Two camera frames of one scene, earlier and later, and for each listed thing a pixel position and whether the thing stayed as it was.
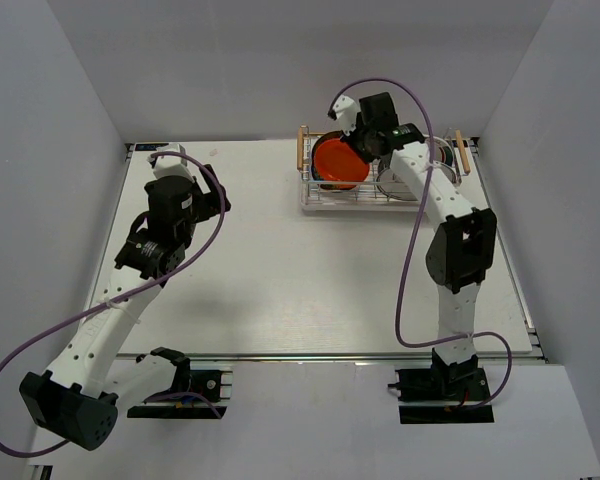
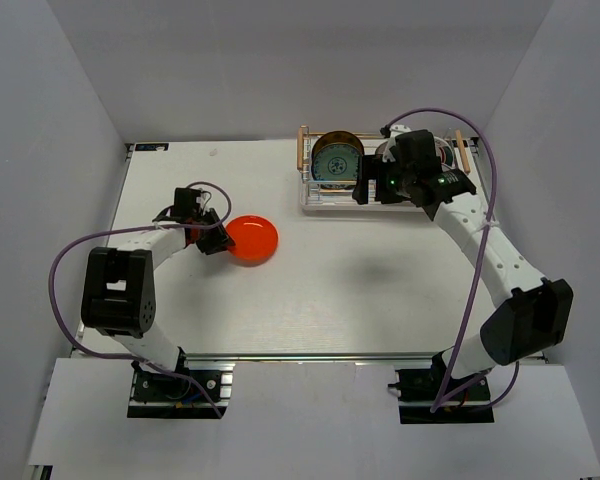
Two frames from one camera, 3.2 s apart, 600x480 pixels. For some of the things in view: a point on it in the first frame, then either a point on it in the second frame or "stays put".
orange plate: (335, 160) → (255, 239)
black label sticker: (153, 146) stays put
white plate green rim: (448, 156) stays put
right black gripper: (350, 139) → (373, 168)
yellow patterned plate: (336, 135) stays put
